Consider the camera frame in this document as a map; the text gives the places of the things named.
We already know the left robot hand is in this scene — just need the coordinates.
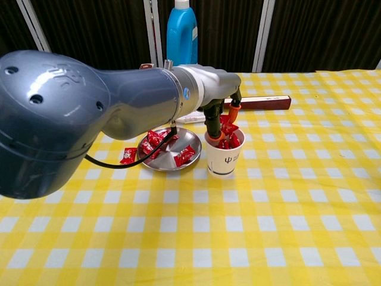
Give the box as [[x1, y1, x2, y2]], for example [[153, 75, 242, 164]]
[[199, 67, 243, 143]]

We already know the white paper cup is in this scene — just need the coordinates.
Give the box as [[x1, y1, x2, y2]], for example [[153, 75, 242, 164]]
[[204, 128, 246, 179]]

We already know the pink white wet wipes pack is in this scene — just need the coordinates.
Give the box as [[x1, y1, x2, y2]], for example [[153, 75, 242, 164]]
[[177, 114, 206, 123]]

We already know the long maroon fan case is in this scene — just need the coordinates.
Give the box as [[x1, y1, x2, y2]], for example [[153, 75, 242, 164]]
[[223, 95, 292, 111]]

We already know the blue detergent bottle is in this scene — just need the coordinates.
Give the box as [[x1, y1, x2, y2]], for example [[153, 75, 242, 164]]
[[166, 0, 199, 67]]

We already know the round steel plate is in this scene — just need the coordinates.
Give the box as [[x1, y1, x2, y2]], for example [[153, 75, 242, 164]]
[[138, 126, 202, 171]]

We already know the yellow checked tablecloth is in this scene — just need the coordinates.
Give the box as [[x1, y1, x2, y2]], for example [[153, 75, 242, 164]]
[[0, 71, 381, 286], [314, 69, 381, 135]]

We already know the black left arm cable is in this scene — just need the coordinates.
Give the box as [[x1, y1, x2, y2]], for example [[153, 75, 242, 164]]
[[85, 120, 179, 170]]

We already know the white metal frame post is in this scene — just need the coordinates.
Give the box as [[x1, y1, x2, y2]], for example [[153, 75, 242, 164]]
[[143, 0, 164, 69], [16, 0, 51, 53], [252, 0, 276, 73]]

